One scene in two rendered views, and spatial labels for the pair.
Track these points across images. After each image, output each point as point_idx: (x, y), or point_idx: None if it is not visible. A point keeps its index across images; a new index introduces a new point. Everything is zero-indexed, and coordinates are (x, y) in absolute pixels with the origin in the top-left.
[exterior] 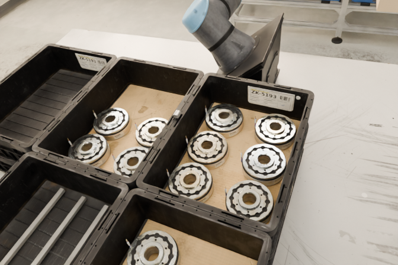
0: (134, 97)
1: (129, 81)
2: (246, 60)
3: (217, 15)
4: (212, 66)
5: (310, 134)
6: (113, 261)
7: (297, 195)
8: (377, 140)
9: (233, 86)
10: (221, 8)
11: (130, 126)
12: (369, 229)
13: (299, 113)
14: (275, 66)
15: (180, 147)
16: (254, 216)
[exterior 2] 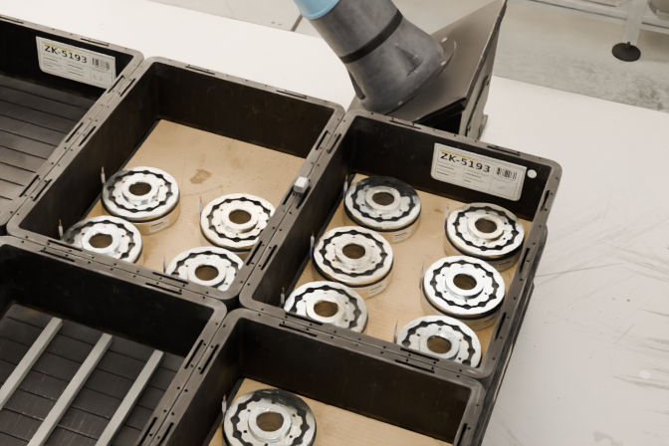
0: (175, 149)
1: (160, 111)
2: (426, 90)
3: None
4: (332, 95)
5: (548, 259)
6: (198, 433)
7: (519, 370)
8: None
9: (404, 142)
10: None
11: (179, 208)
12: (647, 431)
13: (533, 205)
14: (482, 109)
15: (299, 254)
16: None
